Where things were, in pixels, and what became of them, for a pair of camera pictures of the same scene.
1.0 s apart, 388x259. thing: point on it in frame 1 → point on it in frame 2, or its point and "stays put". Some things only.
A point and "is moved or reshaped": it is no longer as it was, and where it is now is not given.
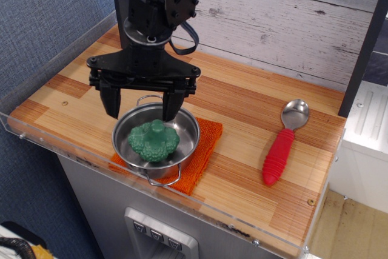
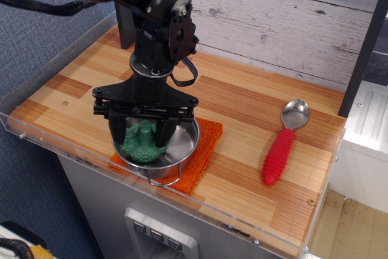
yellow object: (40, 252) stays put
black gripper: (143, 68) → (145, 95)
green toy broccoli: (153, 141) is moved or reshaped
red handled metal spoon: (294, 113) stays put
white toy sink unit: (361, 171) stays put
